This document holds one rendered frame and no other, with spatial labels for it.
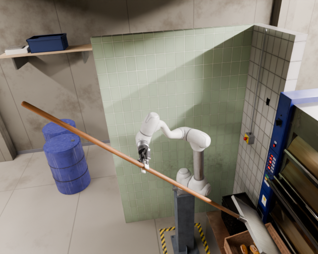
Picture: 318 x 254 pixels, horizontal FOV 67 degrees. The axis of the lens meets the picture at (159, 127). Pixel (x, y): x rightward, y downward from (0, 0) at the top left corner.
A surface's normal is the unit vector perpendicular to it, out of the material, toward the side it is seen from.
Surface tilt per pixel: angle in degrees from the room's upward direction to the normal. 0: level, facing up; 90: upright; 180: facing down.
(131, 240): 0
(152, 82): 90
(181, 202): 90
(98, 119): 90
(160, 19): 90
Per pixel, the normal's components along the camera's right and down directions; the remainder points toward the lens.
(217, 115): 0.12, 0.48
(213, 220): -0.06, -0.87
